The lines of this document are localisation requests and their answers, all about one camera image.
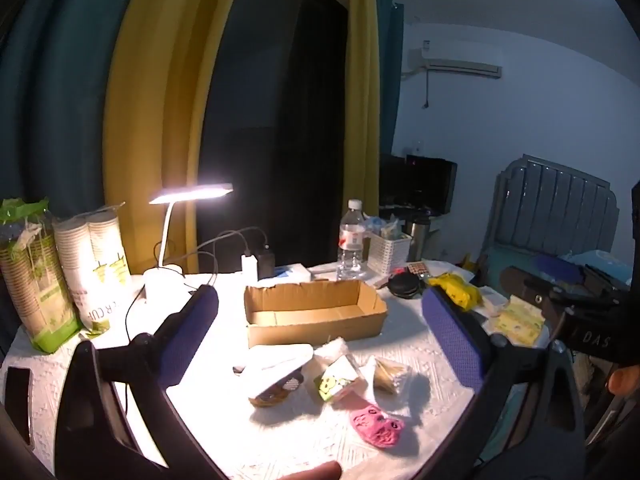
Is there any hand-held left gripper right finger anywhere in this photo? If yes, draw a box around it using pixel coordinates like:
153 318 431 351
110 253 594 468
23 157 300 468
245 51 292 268
405 286 587 480

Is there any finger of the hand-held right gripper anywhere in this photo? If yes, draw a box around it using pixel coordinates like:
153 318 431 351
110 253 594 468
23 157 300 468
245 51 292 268
532 254 583 282
501 266 567 333

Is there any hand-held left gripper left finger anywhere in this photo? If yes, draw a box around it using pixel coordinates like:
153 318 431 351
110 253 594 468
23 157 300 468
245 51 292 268
55 285 226 480

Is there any clear bag of cotton swabs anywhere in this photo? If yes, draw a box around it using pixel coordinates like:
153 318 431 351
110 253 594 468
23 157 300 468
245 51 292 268
366 356 414 394

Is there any pink cat-face toy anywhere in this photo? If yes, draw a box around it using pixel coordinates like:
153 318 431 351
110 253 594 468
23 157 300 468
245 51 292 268
350 399 406 447

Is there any yellow-green snack packet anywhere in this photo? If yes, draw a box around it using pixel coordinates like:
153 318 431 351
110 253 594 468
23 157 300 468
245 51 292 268
314 355 368 403

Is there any cardboard box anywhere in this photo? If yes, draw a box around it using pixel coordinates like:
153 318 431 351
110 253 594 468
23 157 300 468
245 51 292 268
243 279 389 350

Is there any person's right hand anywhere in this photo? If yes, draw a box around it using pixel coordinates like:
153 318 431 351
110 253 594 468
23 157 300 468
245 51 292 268
611 366 640 397

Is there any person's left hand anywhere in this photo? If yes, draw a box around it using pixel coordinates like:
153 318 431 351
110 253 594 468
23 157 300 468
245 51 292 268
279 461 344 480

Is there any yellow tissue pack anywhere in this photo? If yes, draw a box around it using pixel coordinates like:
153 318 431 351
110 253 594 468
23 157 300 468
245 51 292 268
492 296 546 346

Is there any yellow plastic packet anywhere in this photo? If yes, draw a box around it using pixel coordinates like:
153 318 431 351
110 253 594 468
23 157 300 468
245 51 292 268
427 272 484 311

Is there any light blue bedding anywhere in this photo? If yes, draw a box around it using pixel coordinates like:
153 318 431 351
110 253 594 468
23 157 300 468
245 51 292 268
565 249 636 281

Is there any white desk lamp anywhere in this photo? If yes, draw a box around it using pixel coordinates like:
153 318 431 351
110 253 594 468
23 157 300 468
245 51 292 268
142 182 235 307

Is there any black round case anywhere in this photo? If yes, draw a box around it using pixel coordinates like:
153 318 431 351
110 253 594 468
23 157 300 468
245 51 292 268
389 270 429 300

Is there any white plastic basket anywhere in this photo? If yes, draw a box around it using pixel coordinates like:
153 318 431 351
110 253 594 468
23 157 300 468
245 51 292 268
367 232 412 276

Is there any steel thermos flask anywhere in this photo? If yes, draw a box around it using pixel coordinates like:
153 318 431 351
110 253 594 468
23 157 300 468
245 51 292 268
405 212 432 262

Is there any black power adapter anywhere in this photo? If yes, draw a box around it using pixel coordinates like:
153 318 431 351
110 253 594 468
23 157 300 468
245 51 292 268
255 245 277 280

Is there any blue and white tissue box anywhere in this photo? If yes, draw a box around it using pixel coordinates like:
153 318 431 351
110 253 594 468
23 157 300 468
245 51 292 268
274 262 314 284

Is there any white paper cup pack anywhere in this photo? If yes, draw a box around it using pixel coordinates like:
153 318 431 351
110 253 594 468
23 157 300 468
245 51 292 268
51 204 134 336

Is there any clear water bottle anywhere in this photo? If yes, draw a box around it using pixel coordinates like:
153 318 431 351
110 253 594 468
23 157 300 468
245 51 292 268
336 199 368 282

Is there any black computer monitor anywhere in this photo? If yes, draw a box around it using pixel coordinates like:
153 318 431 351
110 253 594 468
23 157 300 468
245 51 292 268
379 154 458 216

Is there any green paper cup pack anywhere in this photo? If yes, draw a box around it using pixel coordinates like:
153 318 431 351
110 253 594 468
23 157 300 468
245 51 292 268
0 197 82 356

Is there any white embossed tablecloth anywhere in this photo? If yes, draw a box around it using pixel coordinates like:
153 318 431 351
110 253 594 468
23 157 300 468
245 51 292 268
0 260 551 480

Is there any dark glass window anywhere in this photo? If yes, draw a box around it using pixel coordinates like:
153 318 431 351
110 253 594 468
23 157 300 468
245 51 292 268
197 0 351 275

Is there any white air conditioner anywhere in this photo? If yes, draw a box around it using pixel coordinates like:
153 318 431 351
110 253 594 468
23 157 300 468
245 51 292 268
407 47 503 80

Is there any wide yellow curtain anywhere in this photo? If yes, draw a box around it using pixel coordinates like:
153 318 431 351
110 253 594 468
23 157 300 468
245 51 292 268
102 0 251 277

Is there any narrow teal curtain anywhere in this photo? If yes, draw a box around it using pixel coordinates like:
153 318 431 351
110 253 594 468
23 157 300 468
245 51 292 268
374 0 405 157

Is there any narrow yellow curtain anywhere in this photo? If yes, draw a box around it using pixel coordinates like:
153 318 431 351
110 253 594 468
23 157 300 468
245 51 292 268
344 0 382 222

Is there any wide teal curtain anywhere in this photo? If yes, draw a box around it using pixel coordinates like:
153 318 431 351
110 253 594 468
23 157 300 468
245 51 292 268
0 0 151 228

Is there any black lamp cable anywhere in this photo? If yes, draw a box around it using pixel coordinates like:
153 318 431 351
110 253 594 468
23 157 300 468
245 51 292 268
124 287 149 347

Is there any black charger cable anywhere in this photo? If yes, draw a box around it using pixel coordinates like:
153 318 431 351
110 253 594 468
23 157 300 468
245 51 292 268
181 227 268 291

